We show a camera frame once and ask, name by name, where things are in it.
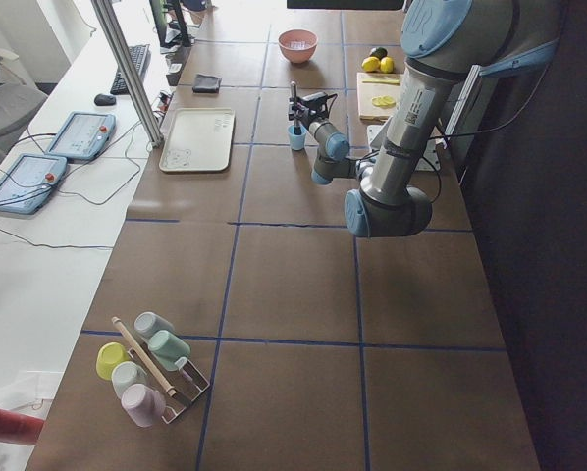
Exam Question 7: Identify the beige bear tray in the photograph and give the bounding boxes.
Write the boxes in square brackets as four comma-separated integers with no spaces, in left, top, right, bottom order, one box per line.
[159,108,236,173]

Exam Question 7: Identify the mint green cup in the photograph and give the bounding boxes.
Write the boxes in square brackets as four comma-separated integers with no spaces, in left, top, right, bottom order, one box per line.
[147,330,191,371]

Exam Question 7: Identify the aluminium frame post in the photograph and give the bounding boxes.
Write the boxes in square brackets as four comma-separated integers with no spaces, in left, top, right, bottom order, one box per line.
[91,0,164,148]

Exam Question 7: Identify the white wire cup rack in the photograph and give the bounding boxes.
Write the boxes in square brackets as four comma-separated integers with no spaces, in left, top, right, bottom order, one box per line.
[128,347,210,425]

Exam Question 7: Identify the black keyboard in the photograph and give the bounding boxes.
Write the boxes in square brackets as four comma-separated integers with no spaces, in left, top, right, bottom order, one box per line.
[109,43,152,96]

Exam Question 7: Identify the yellow cup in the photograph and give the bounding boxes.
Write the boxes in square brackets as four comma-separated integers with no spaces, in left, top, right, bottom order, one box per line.
[95,342,130,381]

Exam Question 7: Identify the wooden rack handle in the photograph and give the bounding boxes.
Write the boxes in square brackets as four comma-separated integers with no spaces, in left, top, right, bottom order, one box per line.
[111,316,177,397]

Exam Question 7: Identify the lemon slices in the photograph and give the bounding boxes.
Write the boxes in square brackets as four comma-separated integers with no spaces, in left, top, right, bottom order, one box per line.
[371,95,396,108]

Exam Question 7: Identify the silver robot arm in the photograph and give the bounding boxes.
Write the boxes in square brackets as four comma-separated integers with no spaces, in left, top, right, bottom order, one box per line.
[288,1,563,237]

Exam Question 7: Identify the white mast base plate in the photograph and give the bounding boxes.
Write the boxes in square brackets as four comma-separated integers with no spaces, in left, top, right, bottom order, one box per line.
[366,122,443,172]

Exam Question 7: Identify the yellow lemon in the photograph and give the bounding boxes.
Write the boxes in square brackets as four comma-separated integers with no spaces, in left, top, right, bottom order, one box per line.
[379,56,395,74]
[361,56,381,73]

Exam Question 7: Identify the black computer mouse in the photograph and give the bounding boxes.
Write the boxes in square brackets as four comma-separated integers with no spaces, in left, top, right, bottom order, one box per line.
[93,94,116,107]

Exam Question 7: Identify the wooden cutting board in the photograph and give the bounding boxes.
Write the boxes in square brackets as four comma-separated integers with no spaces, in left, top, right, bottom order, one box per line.
[356,73,403,120]

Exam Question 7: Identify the light blue cup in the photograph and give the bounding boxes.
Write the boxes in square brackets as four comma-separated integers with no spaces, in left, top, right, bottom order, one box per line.
[287,125,307,151]

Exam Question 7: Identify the red bottle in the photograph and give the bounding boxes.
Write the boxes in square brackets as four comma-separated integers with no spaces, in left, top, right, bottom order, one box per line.
[0,408,45,445]

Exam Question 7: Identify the upper blue teach pendant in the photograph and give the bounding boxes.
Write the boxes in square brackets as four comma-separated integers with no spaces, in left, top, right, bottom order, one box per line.
[45,112,116,161]

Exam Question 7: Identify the pink bowl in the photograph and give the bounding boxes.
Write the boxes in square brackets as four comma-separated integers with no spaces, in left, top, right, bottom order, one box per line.
[278,29,318,64]

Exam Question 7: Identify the lower blue teach pendant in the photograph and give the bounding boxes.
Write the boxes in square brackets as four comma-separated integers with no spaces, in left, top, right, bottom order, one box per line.
[0,154,69,215]

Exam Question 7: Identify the pink cup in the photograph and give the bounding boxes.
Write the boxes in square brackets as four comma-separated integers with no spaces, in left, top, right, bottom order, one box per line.
[121,384,166,428]

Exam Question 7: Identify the grey cup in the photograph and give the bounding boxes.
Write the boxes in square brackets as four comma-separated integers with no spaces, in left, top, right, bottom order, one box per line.
[133,311,175,341]

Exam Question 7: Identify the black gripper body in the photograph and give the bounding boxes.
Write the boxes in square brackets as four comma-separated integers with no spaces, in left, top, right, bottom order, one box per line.
[297,101,329,130]

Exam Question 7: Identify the blue teach pendant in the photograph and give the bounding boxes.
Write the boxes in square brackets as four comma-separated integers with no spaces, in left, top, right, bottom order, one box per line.
[0,154,69,215]
[45,112,116,161]

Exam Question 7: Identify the folded grey cloth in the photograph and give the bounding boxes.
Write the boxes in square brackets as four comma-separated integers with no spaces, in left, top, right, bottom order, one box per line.
[191,74,222,94]

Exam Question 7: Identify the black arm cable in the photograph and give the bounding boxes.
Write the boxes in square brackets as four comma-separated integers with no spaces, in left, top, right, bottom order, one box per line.
[322,63,555,207]

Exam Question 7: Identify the white cup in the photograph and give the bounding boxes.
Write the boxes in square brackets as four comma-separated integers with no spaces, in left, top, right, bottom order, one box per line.
[111,361,149,399]

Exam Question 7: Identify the clear ice cubes pile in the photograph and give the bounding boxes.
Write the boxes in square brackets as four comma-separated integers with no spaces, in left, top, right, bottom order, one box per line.
[288,40,312,51]

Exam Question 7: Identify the yellow plastic knife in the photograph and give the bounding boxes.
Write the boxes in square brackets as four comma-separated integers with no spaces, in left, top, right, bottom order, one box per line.
[361,78,401,85]

